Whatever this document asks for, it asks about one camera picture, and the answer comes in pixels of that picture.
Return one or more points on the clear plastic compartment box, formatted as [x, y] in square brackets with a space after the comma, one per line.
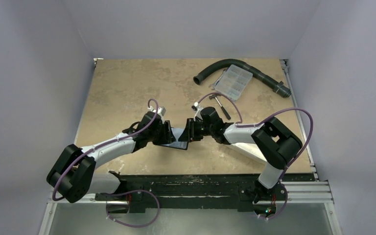
[233, 82]

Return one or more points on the aluminium frame rail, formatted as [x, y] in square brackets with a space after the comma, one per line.
[309, 210]

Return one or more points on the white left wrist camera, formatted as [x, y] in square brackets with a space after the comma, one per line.
[161, 111]

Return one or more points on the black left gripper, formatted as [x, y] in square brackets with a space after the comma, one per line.
[163, 124]

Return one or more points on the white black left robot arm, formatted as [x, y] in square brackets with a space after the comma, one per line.
[72, 174]

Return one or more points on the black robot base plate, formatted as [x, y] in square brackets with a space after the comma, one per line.
[216, 191]

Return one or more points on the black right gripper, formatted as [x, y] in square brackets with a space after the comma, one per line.
[191, 129]

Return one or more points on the silver open-end wrench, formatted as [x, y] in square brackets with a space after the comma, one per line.
[213, 85]

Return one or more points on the black leather card holder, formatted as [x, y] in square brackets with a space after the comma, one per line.
[177, 145]

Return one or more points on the small black-handled hammer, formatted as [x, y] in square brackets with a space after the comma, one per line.
[215, 96]

